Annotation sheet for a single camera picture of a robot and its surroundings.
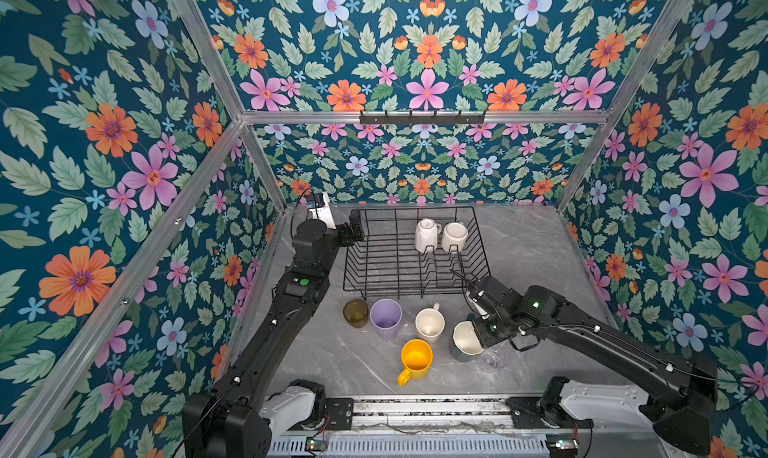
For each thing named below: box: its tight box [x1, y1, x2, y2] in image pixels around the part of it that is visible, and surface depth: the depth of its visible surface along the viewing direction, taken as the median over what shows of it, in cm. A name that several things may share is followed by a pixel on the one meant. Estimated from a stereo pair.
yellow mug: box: [397, 338, 433, 387], surface depth 78 cm
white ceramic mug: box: [415, 218, 442, 253], surface depth 98 cm
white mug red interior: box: [442, 221, 469, 253], surface depth 101 cm
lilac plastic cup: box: [370, 298, 403, 341], surface depth 82 cm
